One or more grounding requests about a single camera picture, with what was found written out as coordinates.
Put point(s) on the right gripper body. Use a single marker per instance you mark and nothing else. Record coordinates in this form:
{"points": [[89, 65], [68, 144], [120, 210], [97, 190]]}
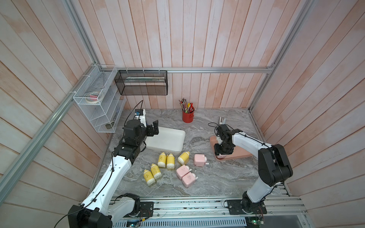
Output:
{"points": [[221, 148]]}

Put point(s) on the pens and pencils bunch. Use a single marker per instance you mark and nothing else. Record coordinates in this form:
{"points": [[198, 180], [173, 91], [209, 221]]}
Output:
{"points": [[186, 107]]}

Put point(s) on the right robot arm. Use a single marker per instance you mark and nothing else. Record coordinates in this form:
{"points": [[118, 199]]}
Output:
{"points": [[274, 167]]}

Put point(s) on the tape roll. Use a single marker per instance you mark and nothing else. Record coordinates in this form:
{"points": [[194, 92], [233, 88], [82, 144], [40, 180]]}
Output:
{"points": [[94, 97]]}

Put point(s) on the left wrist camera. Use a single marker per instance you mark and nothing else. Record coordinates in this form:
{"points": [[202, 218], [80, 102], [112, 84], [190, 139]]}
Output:
{"points": [[140, 115]]}

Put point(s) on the red pen cup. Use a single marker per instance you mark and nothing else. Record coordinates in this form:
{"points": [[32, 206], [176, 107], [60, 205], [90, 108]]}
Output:
{"points": [[188, 117]]}

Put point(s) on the black mesh wall basket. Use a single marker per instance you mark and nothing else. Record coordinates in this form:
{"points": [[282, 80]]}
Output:
{"points": [[142, 82]]}

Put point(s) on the white storage tray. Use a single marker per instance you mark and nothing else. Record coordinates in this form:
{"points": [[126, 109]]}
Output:
{"points": [[168, 140]]}

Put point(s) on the yellow pencil sharpener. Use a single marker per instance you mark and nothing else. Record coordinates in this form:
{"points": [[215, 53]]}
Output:
{"points": [[170, 162], [155, 171], [162, 160], [148, 177], [184, 158]]}

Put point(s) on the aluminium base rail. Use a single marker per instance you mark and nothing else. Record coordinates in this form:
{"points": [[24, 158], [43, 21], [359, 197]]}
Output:
{"points": [[192, 207]]}

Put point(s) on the white wire wall shelf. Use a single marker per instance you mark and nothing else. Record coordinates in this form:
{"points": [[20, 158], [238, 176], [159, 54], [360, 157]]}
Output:
{"points": [[100, 78]]}

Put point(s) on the pink storage tray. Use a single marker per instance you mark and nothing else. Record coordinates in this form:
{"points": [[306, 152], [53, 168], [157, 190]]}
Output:
{"points": [[238, 152]]}

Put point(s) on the pink pencil sharpener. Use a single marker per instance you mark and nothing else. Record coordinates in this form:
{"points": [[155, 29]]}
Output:
{"points": [[182, 171], [200, 160], [220, 157], [189, 179]]}

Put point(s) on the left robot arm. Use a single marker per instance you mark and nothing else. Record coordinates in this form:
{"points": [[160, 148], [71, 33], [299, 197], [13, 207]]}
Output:
{"points": [[95, 211]]}

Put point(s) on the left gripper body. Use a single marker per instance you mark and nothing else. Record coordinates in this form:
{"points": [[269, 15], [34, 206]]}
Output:
{"points": [[140, 139]]}

